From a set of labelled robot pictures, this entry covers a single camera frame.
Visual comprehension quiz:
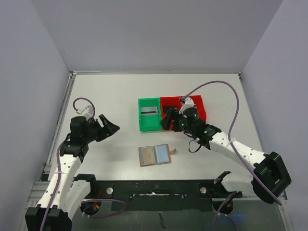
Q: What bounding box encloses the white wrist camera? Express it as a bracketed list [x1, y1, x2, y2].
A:
[76, 105, 94, 119]
[179, 97, 195, 114]

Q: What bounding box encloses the purple cable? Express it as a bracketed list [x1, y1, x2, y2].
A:
[39, 97, 128, 231]
[180, 80, 282, 231]

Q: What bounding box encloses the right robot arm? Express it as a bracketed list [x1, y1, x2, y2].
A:
[160, 107, 292, 205]

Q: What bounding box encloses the black card in red bin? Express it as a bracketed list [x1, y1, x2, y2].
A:
[163, 105, 174, 114]

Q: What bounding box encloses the aluminium rail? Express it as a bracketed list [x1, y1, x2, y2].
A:
[42, 71, 77, 174]
[27, 179, 288, 203]

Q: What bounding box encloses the red double plastic bin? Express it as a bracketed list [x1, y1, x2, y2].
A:
[159, 95, 207, 121]

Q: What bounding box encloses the silver card in green bin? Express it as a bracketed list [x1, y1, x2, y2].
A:
[140, 106, 158, 116]

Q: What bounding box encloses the aluminium front rail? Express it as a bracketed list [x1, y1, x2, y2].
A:
[27, 179, 288, 203]

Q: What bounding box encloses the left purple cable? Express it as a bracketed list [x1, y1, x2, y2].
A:
[39, 97, 128, 231]

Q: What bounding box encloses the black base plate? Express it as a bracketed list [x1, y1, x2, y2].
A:
[80, 180, 230, 215]

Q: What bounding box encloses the green plastic bin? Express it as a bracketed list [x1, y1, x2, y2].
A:
[138, 98, 162, 132]

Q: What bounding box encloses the tan leather card holder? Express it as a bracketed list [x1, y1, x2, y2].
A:
[138, 144, 177, 167]

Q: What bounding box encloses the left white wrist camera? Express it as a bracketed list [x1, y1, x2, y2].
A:
[76, 105, 94, 119]

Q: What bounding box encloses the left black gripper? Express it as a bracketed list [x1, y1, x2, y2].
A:
[83, 115, 119, 143]

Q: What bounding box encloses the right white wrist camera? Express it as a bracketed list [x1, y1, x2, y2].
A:
[179, 97, 195, 114]

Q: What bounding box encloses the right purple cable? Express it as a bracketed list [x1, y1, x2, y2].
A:
[180, 80, 282, 231]

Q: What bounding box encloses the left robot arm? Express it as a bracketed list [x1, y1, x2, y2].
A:
[25, 115, 120, 231]

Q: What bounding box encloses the gold card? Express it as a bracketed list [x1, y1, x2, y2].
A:
[141, 147, 156, 165]

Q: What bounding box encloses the aluminium left rail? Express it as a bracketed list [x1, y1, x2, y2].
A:
[42, 71, 77, 174]

